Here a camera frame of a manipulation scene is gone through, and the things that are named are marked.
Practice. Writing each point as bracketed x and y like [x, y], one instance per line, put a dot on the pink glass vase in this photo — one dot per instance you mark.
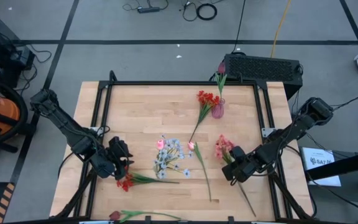
[217, 111]

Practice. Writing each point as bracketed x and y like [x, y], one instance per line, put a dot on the pink tulip flower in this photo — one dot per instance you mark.
[191, 145]
[159, 144]

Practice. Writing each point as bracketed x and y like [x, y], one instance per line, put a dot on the black computer case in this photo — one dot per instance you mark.
[259, 71]

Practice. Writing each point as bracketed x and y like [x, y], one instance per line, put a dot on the red artificial flower bunch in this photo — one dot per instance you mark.
[126, 183]
[206, 97]

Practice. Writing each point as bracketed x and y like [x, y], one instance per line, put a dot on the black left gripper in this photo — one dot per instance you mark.
[121, 152]

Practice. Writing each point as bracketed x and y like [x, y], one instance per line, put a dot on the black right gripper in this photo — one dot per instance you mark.
[239, 168]

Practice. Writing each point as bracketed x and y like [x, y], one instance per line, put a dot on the blue white flower bunch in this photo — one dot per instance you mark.
[169, 152]

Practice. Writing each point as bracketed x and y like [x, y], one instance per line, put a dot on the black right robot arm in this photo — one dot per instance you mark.
[291, 130]

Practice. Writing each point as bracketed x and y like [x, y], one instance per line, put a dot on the orange vacuum cleaner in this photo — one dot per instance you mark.
[23, 105]
[2, 109]

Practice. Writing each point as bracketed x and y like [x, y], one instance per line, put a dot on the white printed booklet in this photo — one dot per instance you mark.
[322, 168]

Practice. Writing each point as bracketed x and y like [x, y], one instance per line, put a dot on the black power strip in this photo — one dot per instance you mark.
[148, 10]

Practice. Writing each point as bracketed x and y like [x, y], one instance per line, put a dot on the black metal table frame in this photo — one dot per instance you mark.
[179, 83]

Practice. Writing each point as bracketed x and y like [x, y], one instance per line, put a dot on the pink artificial flower bunch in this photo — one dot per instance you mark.
[222, 146]

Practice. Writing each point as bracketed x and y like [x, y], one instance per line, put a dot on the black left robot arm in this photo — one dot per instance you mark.
[64, 124]

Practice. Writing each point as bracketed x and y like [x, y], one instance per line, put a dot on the dark red tulip flower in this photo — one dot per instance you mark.
[115, 215]
[221, 67]

